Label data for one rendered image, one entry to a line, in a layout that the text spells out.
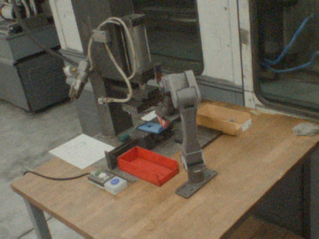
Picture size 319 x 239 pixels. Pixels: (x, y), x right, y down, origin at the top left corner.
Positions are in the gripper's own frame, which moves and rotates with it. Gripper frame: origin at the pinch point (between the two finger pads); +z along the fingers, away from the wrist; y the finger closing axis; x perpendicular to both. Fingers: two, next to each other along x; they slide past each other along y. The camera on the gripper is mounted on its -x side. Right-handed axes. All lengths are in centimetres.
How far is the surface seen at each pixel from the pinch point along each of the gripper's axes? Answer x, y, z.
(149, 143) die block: 5.4, 1.7, 9.4
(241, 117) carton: -35.5, -18.9, -0.7
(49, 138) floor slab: -59, 175, 195
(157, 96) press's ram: -3.9, 10.3, -8.7
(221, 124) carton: -23.9, -15.7, 0.4
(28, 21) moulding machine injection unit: -107, 279, 127
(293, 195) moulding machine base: -59, -55, 45
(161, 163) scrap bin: 13.1, -12.5, 5.1
